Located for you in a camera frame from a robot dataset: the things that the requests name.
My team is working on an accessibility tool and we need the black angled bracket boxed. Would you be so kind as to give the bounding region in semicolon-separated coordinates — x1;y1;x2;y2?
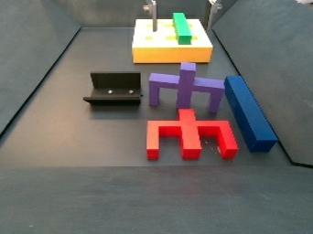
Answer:
83;71;142;105

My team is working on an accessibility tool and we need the green long block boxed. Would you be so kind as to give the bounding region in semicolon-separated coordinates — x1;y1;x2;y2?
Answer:
173;13;193;45

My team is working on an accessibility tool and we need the yellow slotted board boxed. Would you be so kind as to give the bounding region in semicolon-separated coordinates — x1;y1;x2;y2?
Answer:
133;19;213;64

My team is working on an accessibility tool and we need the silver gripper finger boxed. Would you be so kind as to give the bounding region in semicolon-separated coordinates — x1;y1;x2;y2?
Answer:
207;0;223;29
144;0;158;31

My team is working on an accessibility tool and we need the red three-legged block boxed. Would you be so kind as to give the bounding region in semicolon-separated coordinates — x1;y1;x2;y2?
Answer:
148;109;239;160

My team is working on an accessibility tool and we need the blue long block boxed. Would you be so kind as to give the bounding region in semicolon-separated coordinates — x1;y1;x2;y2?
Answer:
224;76;277;153

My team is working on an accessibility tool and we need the purple three-legged block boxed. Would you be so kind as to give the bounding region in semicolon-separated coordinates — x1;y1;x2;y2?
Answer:
150;62;225;112

